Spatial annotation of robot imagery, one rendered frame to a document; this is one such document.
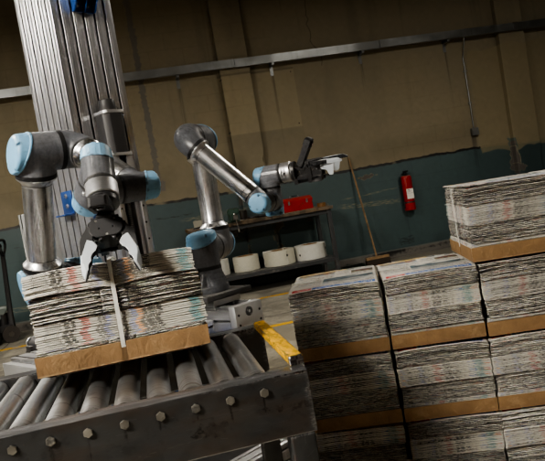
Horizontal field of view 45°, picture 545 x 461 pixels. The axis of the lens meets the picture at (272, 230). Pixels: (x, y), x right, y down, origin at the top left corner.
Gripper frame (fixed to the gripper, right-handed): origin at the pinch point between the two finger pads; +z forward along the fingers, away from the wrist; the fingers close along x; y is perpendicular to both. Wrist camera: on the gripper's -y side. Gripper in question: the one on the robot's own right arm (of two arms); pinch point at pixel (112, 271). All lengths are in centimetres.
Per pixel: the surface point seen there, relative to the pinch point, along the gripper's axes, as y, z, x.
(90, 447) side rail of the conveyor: -0.6, 35.2, 8.3
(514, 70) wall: 521, -499, -543
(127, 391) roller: 7.2, 23.8, 1.1
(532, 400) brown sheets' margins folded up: 69, 33, -111
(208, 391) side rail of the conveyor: -3.1, 31.1, -14.3
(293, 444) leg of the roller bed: 5, 42, -28
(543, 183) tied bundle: 30, -19, -124
